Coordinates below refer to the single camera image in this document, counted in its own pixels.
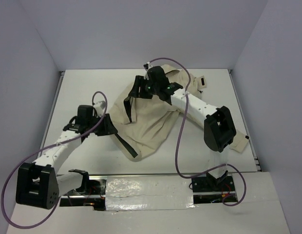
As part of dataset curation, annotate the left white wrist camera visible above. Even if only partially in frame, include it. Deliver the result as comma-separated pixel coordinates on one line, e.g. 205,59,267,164
93,100,107,117

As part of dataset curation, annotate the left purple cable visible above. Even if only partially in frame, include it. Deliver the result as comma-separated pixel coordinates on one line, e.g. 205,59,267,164
1,91,108,229

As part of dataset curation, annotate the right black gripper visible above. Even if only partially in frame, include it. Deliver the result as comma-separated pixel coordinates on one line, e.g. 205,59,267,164
128,75,159,99

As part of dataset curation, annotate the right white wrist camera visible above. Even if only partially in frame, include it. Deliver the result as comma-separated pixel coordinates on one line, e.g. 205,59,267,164
143,62,153,73

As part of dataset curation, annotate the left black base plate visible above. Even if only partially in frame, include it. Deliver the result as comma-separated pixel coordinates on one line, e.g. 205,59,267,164
59,177,107,211

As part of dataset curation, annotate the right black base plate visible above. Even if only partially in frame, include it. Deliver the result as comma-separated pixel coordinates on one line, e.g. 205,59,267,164
189,175,238,204

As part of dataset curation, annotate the purple cable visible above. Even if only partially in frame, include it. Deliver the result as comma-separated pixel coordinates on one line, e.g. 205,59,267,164
147,58,248,207
1,91,108,229

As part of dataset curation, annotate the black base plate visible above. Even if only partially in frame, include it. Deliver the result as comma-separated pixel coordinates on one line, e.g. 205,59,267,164
59,177,107,211
189,175,238,204

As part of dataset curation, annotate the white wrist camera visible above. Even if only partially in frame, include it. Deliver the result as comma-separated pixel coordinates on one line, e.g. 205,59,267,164
93,100,107,117
143,62,153,73

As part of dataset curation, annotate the cream jacket with black zipper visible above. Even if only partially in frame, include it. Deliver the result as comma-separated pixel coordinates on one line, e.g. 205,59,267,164
108,63,250,163

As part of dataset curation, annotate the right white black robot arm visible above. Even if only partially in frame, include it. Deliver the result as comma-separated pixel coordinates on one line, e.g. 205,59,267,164
129,66,236,191

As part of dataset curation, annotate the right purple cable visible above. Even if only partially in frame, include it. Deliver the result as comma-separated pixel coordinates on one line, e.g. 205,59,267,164
147,58,248,207

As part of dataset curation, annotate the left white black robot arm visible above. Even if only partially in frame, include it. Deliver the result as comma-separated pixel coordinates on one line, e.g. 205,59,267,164
16,101,117,210

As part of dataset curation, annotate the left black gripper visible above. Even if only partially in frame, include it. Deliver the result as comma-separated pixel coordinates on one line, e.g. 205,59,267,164
87,113,118,136

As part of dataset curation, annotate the white foam front board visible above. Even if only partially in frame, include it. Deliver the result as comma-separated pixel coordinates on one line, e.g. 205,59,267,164
8,173,289,234

